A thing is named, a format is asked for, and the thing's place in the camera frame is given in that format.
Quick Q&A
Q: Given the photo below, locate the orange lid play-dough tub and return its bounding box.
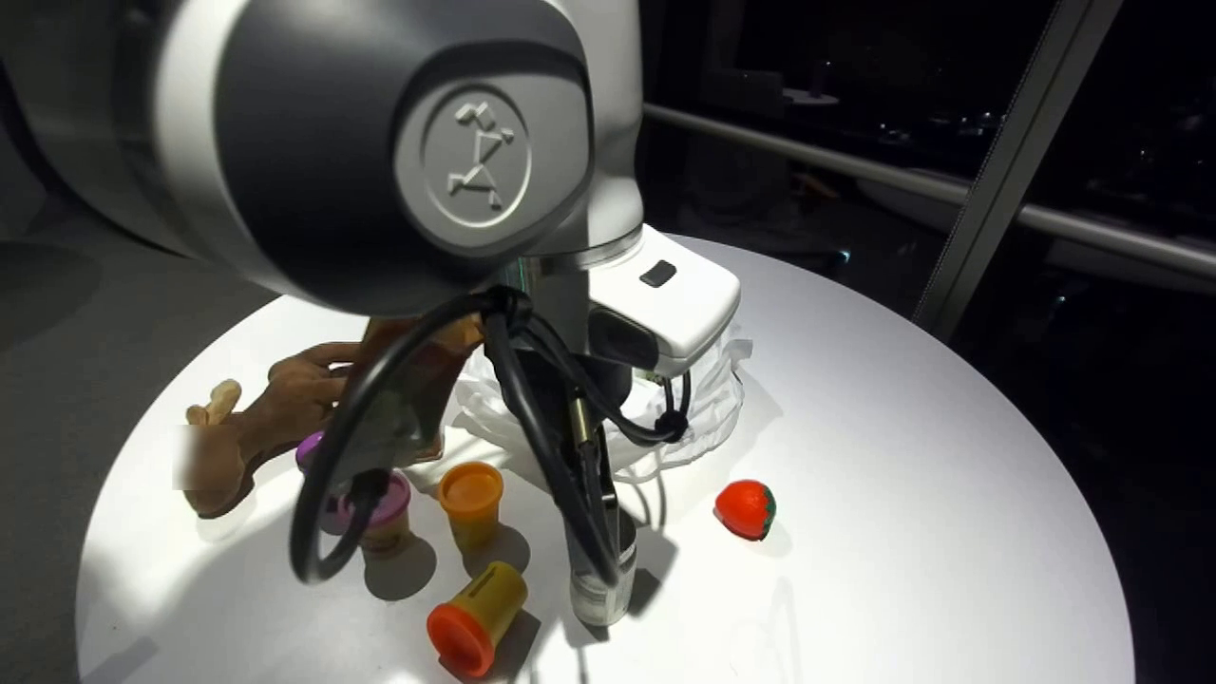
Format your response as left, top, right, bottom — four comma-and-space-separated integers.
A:
438, 464, 500, 551

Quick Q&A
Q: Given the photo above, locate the magenta lid play-dough tub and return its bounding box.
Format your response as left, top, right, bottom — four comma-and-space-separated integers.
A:
337, 473, 410, 551

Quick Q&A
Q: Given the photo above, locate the yellow tub orange lid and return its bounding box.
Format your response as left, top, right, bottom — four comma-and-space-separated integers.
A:
424, 561, 528, 678

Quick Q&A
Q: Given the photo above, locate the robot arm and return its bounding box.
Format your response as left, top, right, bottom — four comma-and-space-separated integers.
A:
0, 0, 739, 376

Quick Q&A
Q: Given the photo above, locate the white plastic bag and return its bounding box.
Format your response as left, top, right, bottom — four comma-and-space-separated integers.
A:
444, 326, 746, 485

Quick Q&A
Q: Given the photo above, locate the purple play-dough tub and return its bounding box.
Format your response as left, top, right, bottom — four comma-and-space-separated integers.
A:
295, 431, 328, 473

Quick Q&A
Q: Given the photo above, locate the brown plush toy animal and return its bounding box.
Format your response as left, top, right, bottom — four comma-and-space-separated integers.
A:
178, 314, 482, 520

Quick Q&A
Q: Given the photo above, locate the metal window railing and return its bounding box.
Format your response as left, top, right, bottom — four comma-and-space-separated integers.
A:
647, 104, 1216, 279

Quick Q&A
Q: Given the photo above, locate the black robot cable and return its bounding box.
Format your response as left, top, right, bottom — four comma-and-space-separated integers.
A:
285, 285, 694, 593

